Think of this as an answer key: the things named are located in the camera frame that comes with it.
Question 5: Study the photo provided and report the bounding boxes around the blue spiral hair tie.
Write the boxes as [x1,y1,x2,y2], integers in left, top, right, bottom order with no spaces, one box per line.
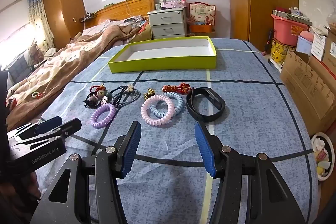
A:
[150,91,184,119]

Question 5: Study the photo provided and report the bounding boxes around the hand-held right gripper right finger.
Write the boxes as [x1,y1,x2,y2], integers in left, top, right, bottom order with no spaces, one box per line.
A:
[194,123,306,224]

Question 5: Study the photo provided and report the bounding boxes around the small wooden wardrobe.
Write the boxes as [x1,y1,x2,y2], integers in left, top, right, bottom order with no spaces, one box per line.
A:
[42,0,86,48]

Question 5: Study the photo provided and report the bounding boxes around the black hair tie flower charm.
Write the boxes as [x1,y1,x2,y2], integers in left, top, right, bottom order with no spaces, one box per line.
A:
[112,84,141,105]

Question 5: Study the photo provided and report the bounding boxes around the blue box pink lid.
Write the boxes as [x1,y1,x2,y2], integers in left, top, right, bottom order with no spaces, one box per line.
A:
[297,31,315,54]

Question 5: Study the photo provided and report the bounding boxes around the printed shopping bag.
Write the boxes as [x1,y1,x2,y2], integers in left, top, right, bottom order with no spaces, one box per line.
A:
[188,2,216,26]

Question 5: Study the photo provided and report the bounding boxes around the red black tool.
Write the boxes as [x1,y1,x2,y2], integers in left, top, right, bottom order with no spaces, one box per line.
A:
[264,28,273,55]

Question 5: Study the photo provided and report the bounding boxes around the power strip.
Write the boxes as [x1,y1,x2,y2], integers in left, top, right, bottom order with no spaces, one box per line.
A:
[80,12,97,22]

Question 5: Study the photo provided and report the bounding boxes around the orange box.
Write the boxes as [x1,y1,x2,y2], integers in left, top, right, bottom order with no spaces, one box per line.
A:
[189,23,213,33]

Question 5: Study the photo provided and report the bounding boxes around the yellow patterned tin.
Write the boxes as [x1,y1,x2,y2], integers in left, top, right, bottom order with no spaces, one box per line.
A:
[270,38,296,64]

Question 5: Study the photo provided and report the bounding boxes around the brown blanket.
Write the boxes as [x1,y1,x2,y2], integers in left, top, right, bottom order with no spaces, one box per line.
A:
[5,25,132,130]

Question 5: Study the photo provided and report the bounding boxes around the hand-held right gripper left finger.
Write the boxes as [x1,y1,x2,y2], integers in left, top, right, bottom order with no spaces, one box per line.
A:
[30,121,142,224]

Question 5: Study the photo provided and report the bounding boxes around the green cardboard box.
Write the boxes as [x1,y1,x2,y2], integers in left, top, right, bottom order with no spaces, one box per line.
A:
[108,36,217,74]

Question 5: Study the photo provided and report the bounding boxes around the white carton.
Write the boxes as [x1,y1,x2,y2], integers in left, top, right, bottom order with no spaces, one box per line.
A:
[311,35,328,62]

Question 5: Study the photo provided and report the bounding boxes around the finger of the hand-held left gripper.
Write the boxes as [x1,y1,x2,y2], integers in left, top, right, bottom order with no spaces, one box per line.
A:
[20,118,82,147]
[7,116,63,139]

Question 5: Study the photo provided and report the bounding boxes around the red knot bracelet gold bells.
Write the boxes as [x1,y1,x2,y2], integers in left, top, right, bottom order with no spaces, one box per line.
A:
[143,83,193,98]

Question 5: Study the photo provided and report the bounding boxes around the hair tie teal bead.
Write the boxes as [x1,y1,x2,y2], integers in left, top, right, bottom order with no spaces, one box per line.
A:
[105,91,139,109]

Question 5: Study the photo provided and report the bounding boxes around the purple spiral hair tie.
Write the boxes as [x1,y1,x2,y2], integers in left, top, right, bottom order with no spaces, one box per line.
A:
[91,104,116,128]

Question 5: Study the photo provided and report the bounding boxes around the pile of clothes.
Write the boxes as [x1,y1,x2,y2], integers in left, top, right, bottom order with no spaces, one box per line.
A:
[123,15,153,30]

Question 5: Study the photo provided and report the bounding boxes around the white drawer nightstand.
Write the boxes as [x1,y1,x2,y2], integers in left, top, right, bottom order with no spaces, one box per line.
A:
[147,7,187,39]

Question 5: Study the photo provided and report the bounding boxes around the black hair tie animal charm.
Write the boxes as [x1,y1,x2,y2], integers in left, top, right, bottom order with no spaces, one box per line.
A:
[83,96,108,109]

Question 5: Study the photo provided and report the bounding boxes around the pink spiral hair tie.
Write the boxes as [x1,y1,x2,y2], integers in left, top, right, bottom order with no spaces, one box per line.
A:
[141,94,171,126]

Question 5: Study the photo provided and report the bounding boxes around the wooden bed headboard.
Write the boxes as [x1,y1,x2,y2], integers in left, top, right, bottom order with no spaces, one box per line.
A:
[93,0,155,22]

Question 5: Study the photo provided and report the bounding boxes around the pink clutter on nightstand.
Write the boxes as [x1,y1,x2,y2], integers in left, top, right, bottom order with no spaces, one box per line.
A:
[155,0,187,10]

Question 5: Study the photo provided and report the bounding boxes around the large cardboard box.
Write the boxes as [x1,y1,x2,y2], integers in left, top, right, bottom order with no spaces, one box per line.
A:
[280,49,336,135]

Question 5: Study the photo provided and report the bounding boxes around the patterned curtain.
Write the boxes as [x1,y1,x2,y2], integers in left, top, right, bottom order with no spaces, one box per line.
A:
[26,0,54,50]

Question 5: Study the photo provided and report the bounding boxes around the red cord hair tie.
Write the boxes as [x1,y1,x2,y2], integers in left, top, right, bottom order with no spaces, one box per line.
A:
[90,84,107,93]

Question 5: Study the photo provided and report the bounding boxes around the pink plastic bin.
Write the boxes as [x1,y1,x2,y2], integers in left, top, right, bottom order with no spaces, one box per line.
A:
[272,14,309,46]

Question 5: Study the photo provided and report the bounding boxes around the white trash bin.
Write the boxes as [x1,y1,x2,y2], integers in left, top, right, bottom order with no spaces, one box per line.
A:
[310,132,335,181]

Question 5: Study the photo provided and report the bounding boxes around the black wristband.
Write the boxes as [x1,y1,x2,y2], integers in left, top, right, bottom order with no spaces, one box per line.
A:
[185,87,226,123]

